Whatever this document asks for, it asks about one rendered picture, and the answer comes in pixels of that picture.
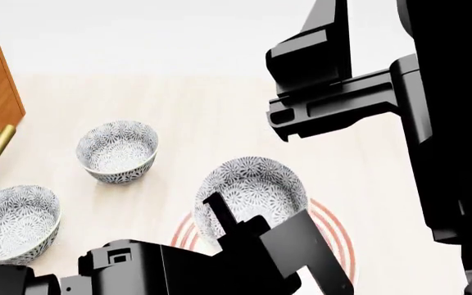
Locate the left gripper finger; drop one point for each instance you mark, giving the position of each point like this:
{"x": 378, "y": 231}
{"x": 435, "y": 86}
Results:
{"x": 305, "y": 246}
{"x": 230, "y": 229}

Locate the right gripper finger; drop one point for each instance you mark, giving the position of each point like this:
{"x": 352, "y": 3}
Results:
{"x": 334, "y": 107}
{"x": 314, "y": 58}

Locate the white plate with red rings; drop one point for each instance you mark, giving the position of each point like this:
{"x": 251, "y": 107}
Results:
{"x": 334, "y": 242}

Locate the blue floral patterned bowl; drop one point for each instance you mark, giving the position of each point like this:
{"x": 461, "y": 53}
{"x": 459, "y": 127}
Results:
{"x": 117, "y": 153}
{"x": 256, "y": 190}
{"x": 12, "y": 221}

